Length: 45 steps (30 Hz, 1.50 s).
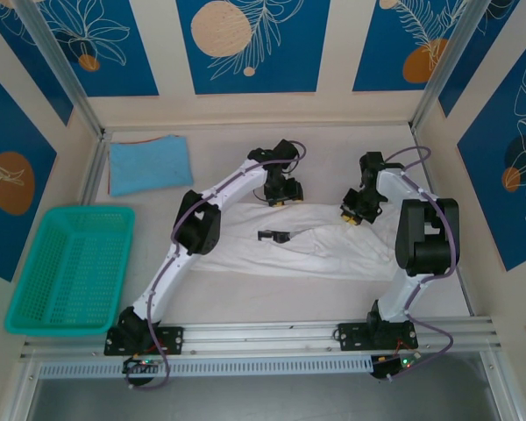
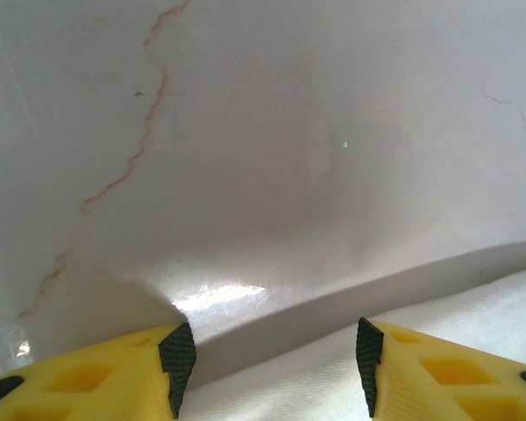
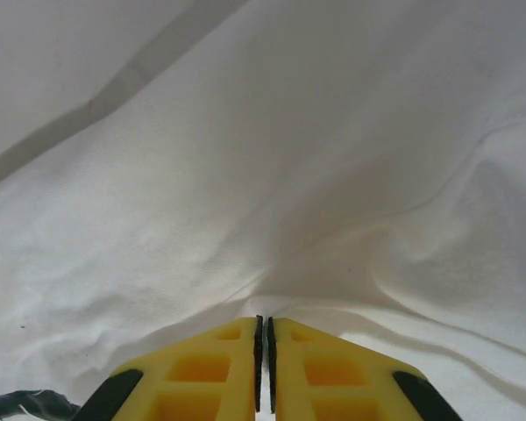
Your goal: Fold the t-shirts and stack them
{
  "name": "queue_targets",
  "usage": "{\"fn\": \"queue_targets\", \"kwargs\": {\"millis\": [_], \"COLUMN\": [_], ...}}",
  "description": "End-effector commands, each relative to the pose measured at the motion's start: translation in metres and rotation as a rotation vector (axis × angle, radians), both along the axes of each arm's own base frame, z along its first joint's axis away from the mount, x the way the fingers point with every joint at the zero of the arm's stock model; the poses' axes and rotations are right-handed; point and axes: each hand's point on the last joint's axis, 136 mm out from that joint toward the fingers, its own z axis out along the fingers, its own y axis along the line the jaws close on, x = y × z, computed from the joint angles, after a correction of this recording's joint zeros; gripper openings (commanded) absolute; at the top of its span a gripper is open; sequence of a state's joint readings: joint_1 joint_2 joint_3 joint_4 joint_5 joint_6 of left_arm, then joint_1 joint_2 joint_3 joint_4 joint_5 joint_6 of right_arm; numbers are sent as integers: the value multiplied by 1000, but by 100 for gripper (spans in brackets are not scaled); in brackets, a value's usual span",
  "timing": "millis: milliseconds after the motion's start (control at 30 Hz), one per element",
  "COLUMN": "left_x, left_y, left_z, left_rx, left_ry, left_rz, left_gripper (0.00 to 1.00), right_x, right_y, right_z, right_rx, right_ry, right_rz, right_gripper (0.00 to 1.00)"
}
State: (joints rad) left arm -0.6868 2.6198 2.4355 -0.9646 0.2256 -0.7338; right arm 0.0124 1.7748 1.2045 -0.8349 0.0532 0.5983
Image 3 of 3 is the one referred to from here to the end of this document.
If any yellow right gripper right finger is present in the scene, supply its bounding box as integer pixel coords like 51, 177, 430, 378
266, 316, 461, 421

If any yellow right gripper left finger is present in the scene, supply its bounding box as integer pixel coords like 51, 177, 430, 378
76, 315, 264, 421

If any white printed t-shirt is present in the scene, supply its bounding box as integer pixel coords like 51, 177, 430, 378
0, 0, 526, 421

